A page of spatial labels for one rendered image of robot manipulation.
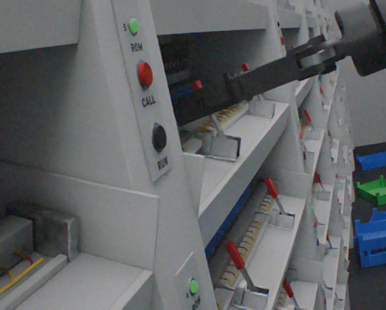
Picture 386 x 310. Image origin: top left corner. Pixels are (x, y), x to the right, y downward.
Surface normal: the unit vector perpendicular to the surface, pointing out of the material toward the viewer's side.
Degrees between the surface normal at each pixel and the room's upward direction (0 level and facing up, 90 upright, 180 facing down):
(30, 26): 109
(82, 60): 90
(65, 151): 90
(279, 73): 91
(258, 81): 91
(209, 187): 19
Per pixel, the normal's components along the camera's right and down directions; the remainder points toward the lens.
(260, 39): -0.30, 0.23
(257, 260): 0.10, -0.96
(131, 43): 0.93, -0.15
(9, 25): 0.95, 0.18
